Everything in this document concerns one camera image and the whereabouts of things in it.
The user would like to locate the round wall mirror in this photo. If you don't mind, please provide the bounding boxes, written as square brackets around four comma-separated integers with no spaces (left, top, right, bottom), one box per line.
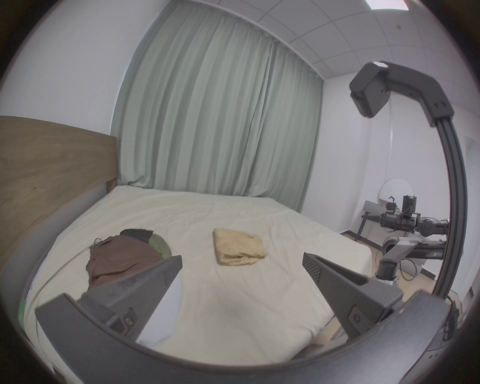
[377,178,413,206]

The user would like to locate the white garment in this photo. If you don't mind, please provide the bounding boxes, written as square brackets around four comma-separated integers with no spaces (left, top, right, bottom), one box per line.
[136,268,183,347]

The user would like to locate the brown garment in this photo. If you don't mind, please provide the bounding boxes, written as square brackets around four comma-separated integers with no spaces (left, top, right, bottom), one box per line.
[85,236,163,290]

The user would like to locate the green garment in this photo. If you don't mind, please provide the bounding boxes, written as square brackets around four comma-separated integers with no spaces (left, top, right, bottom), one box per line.
[147,234,172,260]

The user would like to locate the pale green curtain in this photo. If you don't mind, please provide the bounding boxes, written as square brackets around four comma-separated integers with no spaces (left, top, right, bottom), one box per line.
[110,0,324,212]

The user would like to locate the tan shorts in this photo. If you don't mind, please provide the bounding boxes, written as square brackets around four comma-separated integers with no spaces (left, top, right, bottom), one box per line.
[213,228,268,266]

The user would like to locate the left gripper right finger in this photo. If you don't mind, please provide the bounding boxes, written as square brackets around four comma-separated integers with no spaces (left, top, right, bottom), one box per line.
[302,253,406,342]

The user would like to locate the black garment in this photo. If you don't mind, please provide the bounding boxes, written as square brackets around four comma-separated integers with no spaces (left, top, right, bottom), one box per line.
[120,229,154,241]

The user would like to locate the bed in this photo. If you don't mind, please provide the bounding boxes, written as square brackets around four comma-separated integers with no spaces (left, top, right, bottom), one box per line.
[0,116,373,366]

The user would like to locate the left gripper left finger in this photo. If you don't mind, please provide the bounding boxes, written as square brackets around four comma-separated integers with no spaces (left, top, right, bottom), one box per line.
[78,255,184,341]

